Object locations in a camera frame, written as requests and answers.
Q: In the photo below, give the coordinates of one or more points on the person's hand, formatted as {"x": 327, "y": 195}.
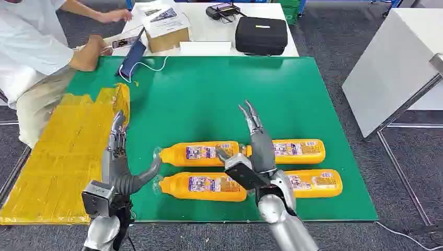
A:
{"x": 116, "y": 16}

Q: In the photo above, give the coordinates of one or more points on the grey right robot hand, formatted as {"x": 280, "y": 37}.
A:
{"x": 262, "y": 152}

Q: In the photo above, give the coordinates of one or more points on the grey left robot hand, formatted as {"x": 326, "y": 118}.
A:
{"x": 116, "y": 166}

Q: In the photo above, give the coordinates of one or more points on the orange drink bottle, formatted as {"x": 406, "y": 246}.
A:
{"x": 204, "y": 187}
{"x": 301, "y": 151}
{"x": 200, "y": 154}
{"x": 318, "y": 183}

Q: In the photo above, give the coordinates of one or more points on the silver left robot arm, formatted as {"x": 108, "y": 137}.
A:
{"x": 102, "y": 232}

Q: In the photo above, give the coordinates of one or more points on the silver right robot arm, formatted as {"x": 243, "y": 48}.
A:
{"x": 283, "y": 221}

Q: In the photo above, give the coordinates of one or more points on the smartphone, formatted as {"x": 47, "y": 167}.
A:
{"x": 124, "y": 42}

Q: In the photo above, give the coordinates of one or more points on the blue power bank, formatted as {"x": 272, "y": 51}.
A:
{"x": 133, "y": 57}

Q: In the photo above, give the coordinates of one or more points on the cardboard box with printed paper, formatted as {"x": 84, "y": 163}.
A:
{"x": 168, "y": 31}

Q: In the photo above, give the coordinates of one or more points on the yellow sheet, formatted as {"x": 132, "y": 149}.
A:
{"x": 62, "y": 159}

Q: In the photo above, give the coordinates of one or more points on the green table mat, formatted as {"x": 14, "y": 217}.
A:
{"x": 214, "y": 100}

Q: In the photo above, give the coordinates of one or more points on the person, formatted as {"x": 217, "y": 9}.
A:
{"x": 31, "y": 45}

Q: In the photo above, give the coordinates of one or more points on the black remote controller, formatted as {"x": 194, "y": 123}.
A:
{"x": 221, "y": 11}

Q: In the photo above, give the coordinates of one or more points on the black carrying case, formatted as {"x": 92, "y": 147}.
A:
{"x": 261, "y": 35}

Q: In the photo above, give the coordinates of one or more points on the green plastic crate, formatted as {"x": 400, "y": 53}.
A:
{"x": 290, "y": 10}

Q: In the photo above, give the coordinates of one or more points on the white side table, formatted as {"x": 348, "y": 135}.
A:
{"x": 391, "y": 65}

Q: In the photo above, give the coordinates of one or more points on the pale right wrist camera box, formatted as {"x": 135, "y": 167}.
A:
{"x": 244, "y": 175}

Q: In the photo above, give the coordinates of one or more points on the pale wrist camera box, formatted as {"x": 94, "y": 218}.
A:
{"x": 97, "y": 198}
{"x": 244, "y": 175}

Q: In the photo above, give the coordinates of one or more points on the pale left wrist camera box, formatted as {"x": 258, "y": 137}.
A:
{"x": 97, "y": 198}

